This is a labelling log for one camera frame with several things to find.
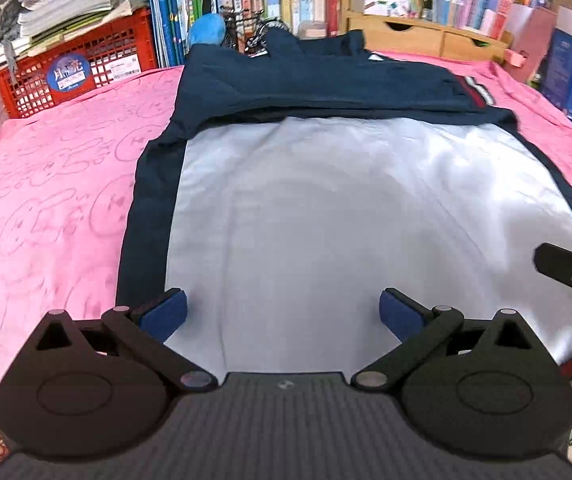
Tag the wooden drawer organizer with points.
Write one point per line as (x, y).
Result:
(406, 35)

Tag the pink clip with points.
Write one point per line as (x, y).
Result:
(515, 58)

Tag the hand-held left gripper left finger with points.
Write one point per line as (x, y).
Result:
(168, 310)

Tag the red plastic crate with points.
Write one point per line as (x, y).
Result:
(106, 45)

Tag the pink cardboard folder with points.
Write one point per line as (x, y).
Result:
(531, 30)

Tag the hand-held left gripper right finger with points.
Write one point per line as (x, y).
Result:
(398, 312)

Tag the stack of papers and booklets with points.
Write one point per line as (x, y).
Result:
(66, 5)

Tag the pink rabbit-print blanket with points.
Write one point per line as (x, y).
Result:
(41, 185)

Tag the small blue plush toy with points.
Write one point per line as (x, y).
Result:
(206, 30)

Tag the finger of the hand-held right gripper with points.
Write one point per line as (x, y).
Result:
(556, 260)

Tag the miniature black bicycle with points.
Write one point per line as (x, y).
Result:
(238, 25)

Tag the navy and white jacket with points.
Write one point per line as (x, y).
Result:
(316, 210)

